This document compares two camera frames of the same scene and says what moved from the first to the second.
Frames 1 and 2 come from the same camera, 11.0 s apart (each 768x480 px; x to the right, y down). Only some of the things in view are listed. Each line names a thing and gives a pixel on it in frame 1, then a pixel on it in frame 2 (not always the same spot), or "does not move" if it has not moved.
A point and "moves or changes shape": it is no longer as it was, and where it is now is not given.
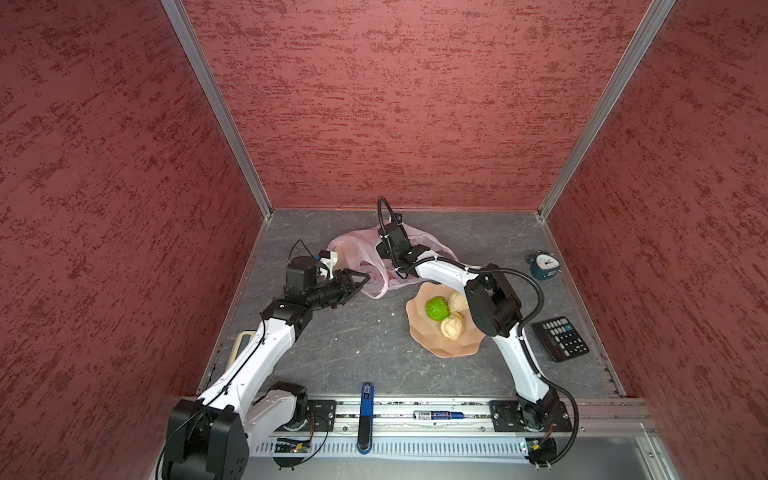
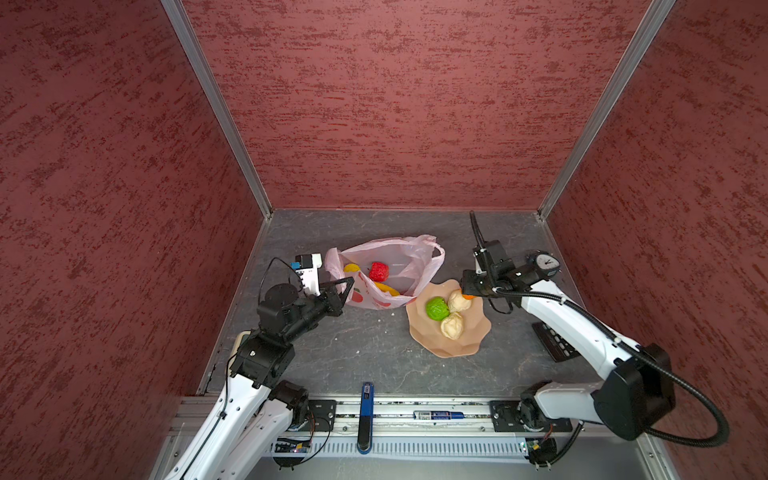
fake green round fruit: [437, 308] does not move
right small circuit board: [541, 452] does not move
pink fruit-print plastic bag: [361, 253] moves or changes shape
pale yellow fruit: [457, 302] does not move
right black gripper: [380, 249] → [466, 282]
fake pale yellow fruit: [452, 326] does not move
